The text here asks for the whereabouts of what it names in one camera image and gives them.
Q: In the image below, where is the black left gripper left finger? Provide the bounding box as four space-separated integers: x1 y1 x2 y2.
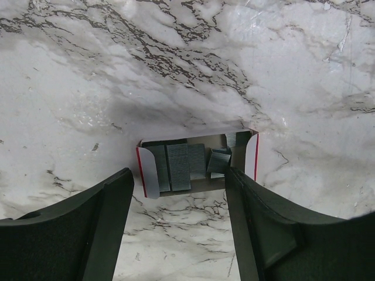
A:
1 168 134 280

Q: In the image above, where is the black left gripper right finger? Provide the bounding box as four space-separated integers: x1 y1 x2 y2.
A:
225 168 374 280

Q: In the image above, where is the staple box tray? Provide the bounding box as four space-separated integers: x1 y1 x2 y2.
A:
136 126 259 199

